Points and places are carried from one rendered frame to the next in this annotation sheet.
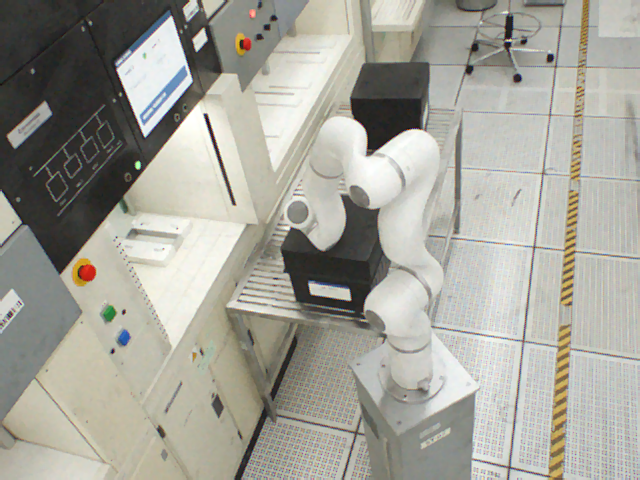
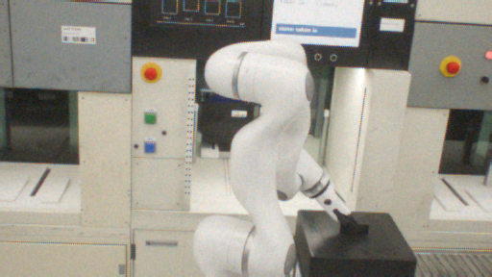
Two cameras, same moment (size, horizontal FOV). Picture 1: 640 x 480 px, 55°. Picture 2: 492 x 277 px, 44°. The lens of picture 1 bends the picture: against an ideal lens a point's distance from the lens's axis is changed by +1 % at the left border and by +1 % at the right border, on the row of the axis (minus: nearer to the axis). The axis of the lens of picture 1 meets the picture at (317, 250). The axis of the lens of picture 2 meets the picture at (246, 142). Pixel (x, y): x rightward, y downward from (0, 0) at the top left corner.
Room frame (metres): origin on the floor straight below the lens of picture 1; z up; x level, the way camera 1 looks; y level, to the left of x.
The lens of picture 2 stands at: (0.37, -1.22, 1.80)
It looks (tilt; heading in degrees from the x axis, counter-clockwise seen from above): 19 degrees down; 59
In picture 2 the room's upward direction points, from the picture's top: 4 degrees clockwise
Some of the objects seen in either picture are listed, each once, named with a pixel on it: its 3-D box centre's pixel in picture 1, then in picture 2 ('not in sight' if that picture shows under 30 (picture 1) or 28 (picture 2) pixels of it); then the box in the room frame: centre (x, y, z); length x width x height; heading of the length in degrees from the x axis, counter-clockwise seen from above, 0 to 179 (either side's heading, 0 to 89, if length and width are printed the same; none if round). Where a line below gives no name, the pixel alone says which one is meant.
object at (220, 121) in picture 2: not in sight; (227, 109); (1.60, 0.97, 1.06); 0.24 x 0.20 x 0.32; 154
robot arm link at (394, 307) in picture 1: (398, 314); (231, 266); (1.00, -0.17, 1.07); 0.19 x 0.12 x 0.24; 127
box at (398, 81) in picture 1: (392, 106); not in sight; (2.24, -0.43, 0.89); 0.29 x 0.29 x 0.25; 68
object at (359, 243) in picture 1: (337, 232); (352, 243); (1.45, -0.07, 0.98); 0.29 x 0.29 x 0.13; 63
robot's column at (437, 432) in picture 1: (416, 439); not in sight; (1.02, -0.20, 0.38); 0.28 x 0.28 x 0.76; 19
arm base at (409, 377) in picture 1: (410, 355); not in sight; (1.02, -0.20, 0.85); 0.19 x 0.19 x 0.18
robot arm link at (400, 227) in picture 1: (409, 229); (265, 172); (1.04, -0.22, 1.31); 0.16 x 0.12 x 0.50; 127
